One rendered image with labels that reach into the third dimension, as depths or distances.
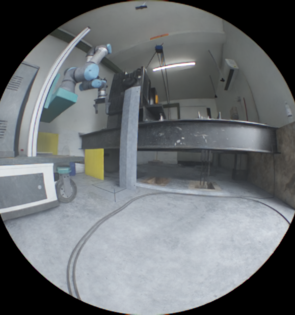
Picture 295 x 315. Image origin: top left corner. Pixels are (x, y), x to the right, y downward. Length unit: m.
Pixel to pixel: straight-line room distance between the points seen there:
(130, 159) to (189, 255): 0.83
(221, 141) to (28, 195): 1.32
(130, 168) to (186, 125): 0.64
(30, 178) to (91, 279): 0.47
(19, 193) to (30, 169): 0.13
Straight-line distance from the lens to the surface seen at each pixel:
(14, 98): 0.72
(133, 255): 0.41
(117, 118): 1.33
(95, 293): 0.37
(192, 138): 0.92
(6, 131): 0.67
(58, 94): 0.70
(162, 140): 0.97
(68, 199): 0.79
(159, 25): 2.66
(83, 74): 0.76
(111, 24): 2.74
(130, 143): 0.93
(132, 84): 1.36
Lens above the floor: 0.35
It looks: 2 degrees down
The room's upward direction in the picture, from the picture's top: 2 degrees clockwise
